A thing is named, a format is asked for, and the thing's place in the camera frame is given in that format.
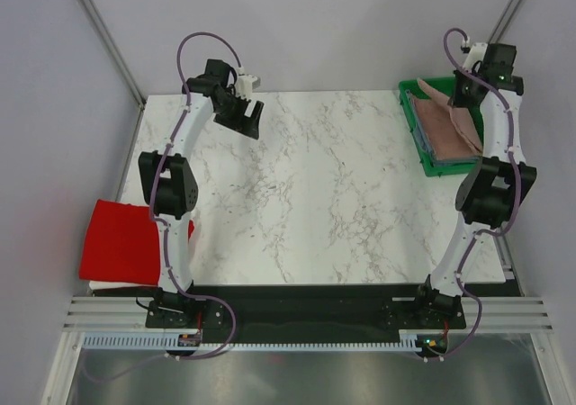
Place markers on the right aluminium corner post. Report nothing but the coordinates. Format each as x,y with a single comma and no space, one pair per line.
505,19

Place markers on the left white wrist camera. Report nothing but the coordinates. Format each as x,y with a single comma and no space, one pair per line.
245,86

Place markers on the grey blue folded shirt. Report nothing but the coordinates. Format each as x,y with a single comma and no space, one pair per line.
423,143

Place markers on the left aluminium corner post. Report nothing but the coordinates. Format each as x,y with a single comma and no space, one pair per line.
112,50

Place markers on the aluminium front rail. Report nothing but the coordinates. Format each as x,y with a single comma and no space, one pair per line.
111,314

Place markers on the aluminium corner post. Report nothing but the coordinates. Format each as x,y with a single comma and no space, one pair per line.
505,19
112,50

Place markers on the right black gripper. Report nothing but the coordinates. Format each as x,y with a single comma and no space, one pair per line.
455,99

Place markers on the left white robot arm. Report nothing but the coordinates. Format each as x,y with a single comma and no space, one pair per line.
171,193

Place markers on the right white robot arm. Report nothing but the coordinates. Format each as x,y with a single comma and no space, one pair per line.
489,197

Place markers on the red folded t shirt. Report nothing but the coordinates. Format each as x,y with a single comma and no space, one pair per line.
119,243

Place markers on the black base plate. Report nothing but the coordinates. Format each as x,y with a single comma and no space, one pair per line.
315,313

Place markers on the light blue cable duct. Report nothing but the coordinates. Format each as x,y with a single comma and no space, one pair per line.
158,341

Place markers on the pink t shirt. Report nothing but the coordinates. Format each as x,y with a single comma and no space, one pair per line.
450,132

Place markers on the green plastic bin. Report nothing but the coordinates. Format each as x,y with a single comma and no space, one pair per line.
445,85

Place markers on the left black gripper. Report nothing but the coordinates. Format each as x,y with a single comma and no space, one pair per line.
248,126

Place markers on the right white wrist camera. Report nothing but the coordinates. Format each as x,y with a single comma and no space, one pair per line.
475,54

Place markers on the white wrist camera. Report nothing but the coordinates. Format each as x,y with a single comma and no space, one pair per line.
245,86
475,54

